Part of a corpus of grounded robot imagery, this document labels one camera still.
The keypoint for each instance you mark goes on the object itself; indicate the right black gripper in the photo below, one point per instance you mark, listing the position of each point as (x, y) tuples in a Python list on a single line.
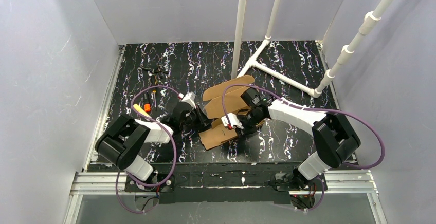
[(246, 122)]

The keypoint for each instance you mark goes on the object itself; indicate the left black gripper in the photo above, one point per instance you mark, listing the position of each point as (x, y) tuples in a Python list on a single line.
[(199, 117)]

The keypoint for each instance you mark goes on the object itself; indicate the brown cardboard box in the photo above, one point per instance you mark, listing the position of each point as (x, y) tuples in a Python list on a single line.
[(226, 98)]

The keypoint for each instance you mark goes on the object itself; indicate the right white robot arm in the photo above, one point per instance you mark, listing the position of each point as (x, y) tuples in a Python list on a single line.
[(334, 137)]

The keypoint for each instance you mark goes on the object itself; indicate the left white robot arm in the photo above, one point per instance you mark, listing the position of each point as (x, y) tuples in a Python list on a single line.
[(122, 141)]

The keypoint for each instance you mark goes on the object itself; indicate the yellow black screwdriver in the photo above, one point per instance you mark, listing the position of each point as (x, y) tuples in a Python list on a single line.
[(154, 95)]

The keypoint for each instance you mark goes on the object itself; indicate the black pliers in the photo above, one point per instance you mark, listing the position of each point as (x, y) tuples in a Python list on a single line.
[(159, 71)]

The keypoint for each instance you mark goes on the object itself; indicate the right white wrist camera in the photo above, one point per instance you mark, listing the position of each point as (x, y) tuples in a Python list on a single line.
[(231, 121)]

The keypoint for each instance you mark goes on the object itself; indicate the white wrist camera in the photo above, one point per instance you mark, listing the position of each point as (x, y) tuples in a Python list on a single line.
[(188, 98), (231, 121)]

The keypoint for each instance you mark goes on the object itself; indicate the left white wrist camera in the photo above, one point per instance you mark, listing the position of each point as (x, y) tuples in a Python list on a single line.
[(188, 98)]

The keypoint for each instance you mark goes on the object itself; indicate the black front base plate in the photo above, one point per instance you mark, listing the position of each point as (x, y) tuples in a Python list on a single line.
[(224, 182)]

